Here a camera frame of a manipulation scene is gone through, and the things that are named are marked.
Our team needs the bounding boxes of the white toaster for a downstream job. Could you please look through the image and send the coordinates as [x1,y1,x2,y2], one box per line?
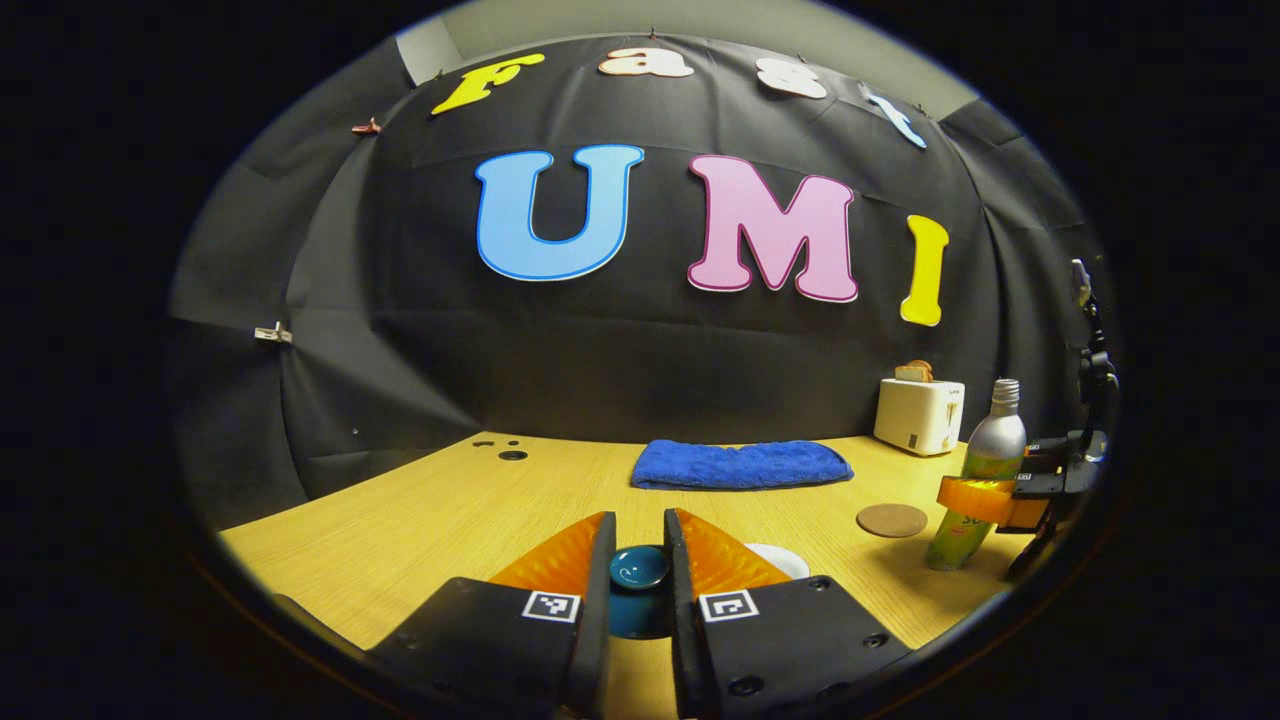
[873,377,967,458]

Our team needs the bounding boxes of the blue folded towel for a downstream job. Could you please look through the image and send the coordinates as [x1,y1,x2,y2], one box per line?
[630,439,855,491]

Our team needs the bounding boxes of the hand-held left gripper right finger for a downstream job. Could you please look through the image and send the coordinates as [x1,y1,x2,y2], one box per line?
[663,508,916,720]

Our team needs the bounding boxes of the black backdrop cloth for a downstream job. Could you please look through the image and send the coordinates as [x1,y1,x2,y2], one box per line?
[165,35,1116,531]

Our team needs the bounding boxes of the silver water bottle green label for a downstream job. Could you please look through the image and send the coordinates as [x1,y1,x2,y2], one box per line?
[924,379,1028,572]

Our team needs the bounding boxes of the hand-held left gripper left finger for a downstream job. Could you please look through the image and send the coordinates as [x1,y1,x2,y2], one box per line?
[365,511,618,720]

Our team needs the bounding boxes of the round brown coaster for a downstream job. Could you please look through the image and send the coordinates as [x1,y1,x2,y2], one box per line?
[856,503,929,539]

